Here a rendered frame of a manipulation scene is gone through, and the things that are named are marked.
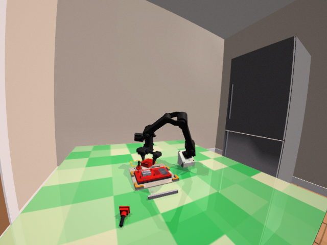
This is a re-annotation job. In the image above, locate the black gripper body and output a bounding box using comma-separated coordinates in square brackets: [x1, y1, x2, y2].
[136, 143, 162, 158]

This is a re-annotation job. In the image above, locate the grey long bar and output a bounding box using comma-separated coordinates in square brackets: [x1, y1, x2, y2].
[148, 189, 178, 200]

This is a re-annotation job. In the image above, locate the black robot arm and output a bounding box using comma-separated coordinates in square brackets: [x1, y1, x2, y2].
[134, 112, 196, 159]

